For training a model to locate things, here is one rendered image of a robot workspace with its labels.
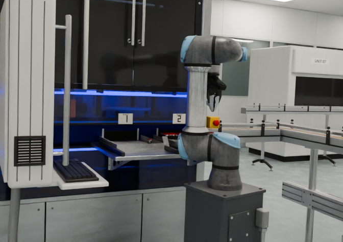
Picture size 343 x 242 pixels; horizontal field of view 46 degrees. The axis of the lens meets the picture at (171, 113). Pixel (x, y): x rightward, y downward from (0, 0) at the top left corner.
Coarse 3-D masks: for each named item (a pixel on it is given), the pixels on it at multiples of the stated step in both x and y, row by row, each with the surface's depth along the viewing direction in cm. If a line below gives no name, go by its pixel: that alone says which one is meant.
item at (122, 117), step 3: (120, 114) 225; (123, 114) 226; (126, 114) 227; (129, 114) 227; (132, 114) 228; (120, 117) 225; (123, 117) 226; (126, 117) 227; (129, 117) 228; (132, 117) 228; (120, 120) 226; (123, 120) 226; (126, 120) 227; (129, 120) 228; (132, 120) 229; (120, 123) 226; (123, 123) 226; (126, 123) 227; (129, 123) 228; (132, 123) 229
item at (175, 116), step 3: (174, 114) 240; (177, 114) 240; (180, 114) 241; (183, 114) 242; (174, 117) 240; (177, 117) 241; (183, 117) 242; (174, 120) 240; (177, 120) 241; (180, 120) 242; (183, 120) 243; (174, 123) 240; (177, 123) 241; (180, 123) 242; (183, 123) 243
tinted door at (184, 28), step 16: (160, 0) 231; (176, 0) 235; (192, 0) 240; (160, 16) 232; (176, 16) 236; (192, 16) 241; (160, 32) 233; (176, 32) 237; (192, 32) 242; (144, 48) 229; (160, 48) 234; (176, 48) 238; (144, 64) 230; (160, 64) 234; (176, 64) 239; (144, 80) 231; (160, 80) 235; (176, 80) 240
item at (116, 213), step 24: (120, 192) 229; (144, 192) 236; (168, 192) 242; (0, 216) 203; (24, 216) 208; (48, 216) 213; (72, 216) 218; (96, 216) 224; (120, 216) 230; (144, 216) 237; (168, 216) 244; (0, 240) 204; (24, 240) 209; (48, 240) 214; (72, 240) 219; (96, 240) 225; (120, 240) 232; (144, 240) 238; (168, 240) 245
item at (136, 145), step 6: (102, 138) 223; (144, 138) 234; (150, 138) 226; (114, 144) 202; (120, 144) 199; (126, 144) 201; (132, 144) 202; (138, 144) 204; (144, 144) 205; (150, 144) 206; (156, 144) 208; (162, 144) 209; (126, 150) 201; (132, 150) 202; (138, 150) 204; (144, 150) 205; (150, 150) 207
